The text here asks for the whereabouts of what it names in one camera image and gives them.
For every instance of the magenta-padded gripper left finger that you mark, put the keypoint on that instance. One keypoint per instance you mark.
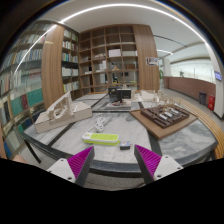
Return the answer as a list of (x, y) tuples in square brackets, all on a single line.
[(61, 168)]

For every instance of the curved wooden slatted bench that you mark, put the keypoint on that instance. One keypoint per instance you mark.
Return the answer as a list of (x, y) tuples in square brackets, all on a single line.
[(210, 128)]

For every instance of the black charger block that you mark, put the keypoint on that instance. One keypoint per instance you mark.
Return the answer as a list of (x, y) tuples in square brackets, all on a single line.
[(125, 145)]

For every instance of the brown architectural model, wooden board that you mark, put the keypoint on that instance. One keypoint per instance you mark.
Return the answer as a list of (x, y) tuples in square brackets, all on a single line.
[(163, 118)]

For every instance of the white architectural model, beige base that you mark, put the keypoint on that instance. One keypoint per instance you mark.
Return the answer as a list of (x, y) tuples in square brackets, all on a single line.
[(63, 115)]

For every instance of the wall poster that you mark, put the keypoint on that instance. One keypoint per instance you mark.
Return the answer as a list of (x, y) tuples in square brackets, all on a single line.
[(152, 61)]

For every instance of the dark bin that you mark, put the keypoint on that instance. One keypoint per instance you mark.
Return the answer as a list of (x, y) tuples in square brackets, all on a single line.
[(202, 99)]

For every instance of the white and green power strip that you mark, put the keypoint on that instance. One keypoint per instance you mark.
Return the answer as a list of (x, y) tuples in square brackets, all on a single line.
[(101, 138)]

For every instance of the dark bookshelf with books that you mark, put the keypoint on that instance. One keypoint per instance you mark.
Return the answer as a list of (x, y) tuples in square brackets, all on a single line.
[(70, 60)]

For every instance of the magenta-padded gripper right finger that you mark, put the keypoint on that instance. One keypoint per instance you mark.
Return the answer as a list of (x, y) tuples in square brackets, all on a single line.
[(166, 166)]

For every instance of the small white architectural model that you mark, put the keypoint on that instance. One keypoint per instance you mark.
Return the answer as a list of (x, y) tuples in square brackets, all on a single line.
[(148, 96)]

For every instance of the wooden cubby shelf unit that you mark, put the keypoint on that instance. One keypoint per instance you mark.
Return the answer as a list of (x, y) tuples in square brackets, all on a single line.
[(115, 53)]

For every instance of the wall screen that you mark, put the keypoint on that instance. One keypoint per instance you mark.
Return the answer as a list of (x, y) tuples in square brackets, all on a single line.
[(218, 76)]

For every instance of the large bookshelf with colourful books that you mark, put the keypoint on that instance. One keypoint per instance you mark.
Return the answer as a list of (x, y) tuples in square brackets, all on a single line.
[(20, 90)]

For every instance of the curved ceiling light strip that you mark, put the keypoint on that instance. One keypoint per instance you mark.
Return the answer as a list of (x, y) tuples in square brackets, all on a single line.
[(116, 5)]

